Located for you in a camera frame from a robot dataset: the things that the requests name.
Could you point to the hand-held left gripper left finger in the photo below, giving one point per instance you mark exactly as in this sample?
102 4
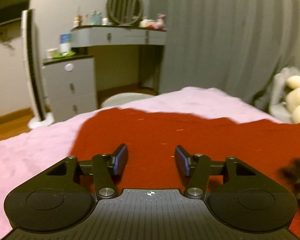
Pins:
121 159

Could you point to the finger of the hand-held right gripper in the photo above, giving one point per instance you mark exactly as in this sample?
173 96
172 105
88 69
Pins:
297 175

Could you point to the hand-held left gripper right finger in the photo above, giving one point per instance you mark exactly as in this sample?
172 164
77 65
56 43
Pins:
182 161

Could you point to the red knit button cardigan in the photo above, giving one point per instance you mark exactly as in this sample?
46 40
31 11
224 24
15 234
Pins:
152 132

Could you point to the white round stool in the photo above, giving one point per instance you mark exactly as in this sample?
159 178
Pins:
126 100

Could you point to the grey plush cushion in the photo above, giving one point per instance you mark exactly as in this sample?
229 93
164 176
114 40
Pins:
280 97

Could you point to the grey drawer cabinet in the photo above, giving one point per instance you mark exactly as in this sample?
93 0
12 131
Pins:
70 90

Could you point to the pink fleece blanket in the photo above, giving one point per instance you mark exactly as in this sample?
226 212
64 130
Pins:
27 152

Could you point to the white tower fan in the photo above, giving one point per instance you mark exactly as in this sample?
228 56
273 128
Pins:
33 75

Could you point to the grey vanity desk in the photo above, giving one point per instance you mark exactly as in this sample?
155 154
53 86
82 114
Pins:
120 36

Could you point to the small white cup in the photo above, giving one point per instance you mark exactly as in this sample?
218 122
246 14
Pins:
51 53

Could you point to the pink plush toy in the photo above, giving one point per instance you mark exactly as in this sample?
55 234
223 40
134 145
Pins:
156 22

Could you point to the light blue bottle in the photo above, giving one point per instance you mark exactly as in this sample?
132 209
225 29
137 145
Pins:
95 17

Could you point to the round vanity mirror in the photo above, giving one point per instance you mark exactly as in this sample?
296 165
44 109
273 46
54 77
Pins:
125 7

